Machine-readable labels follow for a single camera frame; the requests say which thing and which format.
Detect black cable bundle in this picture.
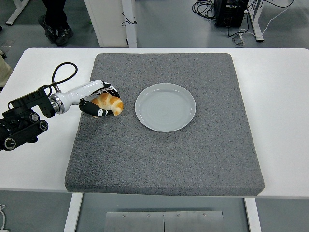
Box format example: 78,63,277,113
192,0,217,20

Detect golden croissant bread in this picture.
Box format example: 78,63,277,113
89,92,124,119

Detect grey metal plate with screws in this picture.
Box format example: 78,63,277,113
105,210,225,232

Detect white desk leg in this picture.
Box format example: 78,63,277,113
5,0,31,27
248,0,265,43

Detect person's legs and feet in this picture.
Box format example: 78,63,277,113
38,0,74,47

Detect light grey round plate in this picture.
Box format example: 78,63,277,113
134,83,197,133

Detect thin black looped cable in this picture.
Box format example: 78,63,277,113
121,12,138,27

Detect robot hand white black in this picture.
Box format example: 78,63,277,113
57,79,121,118

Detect person's leg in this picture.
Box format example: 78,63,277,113
0,49,13,88

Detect white cable coil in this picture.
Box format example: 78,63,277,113
0,204,9,232

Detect white cabinet panel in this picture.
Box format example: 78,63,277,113
84,0,138,48

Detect black computer case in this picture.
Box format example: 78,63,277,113
214,0,249,28

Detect grey floor socket box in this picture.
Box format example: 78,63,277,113
232,33,246,46

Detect long white cable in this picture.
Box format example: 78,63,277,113
238,0,295,39

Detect white table leg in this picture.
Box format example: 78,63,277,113
244,197,263,232
63,193,83,232

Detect grey speckled mat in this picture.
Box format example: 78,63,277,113
64,53,265,197

